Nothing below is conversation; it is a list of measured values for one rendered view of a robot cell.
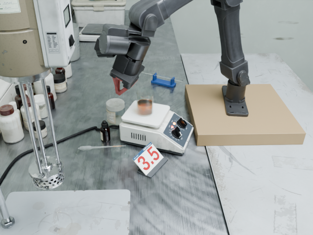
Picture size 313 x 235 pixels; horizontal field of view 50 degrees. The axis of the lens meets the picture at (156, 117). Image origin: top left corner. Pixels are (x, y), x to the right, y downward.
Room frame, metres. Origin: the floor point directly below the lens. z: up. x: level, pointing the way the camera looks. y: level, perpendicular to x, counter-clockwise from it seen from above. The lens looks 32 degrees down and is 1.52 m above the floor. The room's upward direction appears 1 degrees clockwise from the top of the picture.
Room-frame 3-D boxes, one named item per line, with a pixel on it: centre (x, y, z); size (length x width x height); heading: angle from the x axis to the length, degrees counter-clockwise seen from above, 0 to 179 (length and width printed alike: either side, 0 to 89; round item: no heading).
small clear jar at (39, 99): (0.97, 0.39, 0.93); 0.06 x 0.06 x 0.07
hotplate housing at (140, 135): (0.85, 0.01, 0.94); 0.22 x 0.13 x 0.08; 72
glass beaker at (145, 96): (0.85, 0.03, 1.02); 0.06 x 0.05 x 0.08; 167
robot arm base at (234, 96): (1.01, -0.27, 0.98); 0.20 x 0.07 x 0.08; 176
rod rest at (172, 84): (1.22, -0.03, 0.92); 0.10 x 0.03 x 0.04; 64
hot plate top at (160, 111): (0.86, 0.03, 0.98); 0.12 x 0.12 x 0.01; 72
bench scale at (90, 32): (1.78, 0.29, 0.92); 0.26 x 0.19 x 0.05; 87
